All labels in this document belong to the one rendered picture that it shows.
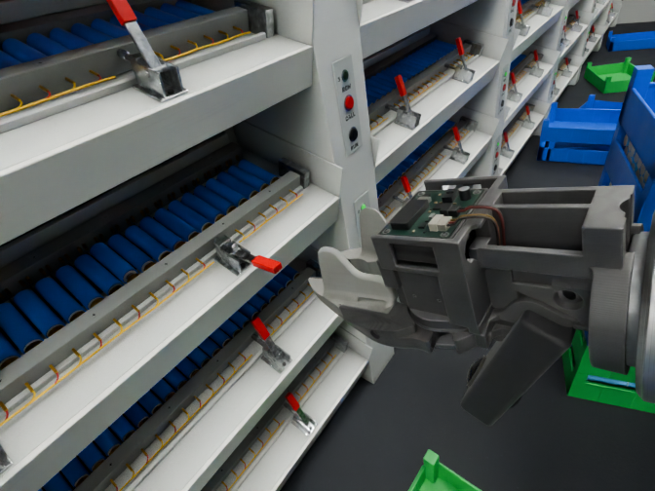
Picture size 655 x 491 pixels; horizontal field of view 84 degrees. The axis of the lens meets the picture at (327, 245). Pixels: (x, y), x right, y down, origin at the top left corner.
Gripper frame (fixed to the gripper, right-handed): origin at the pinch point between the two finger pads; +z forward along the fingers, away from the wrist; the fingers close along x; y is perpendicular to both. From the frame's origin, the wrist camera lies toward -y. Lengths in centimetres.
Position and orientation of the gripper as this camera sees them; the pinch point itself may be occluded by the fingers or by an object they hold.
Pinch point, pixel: (336, 277)
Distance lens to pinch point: 32.1
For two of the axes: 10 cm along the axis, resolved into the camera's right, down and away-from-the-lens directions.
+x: -6.0, 5.7, -5.7
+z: -7.2, -0.7, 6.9
